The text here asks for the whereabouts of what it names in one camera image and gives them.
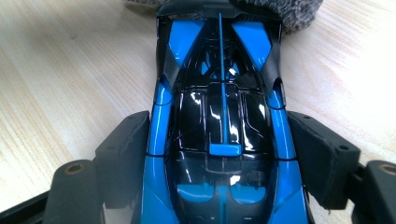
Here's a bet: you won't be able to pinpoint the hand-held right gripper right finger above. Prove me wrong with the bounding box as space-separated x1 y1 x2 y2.
287 110 361 210

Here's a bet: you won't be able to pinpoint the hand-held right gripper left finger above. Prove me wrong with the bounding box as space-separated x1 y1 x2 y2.
94 110 151 210

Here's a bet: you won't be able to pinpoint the grey cloth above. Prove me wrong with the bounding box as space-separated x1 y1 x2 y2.
124 0 325 35

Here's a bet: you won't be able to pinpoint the blue and black toy car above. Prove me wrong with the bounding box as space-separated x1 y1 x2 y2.
139 1 312 224

